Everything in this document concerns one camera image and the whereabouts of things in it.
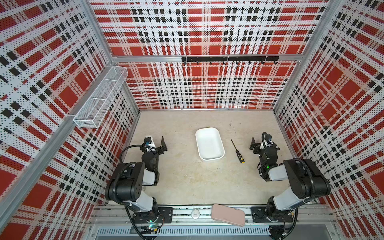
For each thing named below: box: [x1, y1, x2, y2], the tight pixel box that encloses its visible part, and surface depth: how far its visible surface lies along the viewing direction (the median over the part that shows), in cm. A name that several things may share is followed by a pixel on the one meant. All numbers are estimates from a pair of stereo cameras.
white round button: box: [191, 209, 200, 220], surface depth 75 cm
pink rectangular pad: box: [211, 203, 245, 227], surface depth 75 cm
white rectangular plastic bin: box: [195, 127, 225, 161], surface depth 100 cm
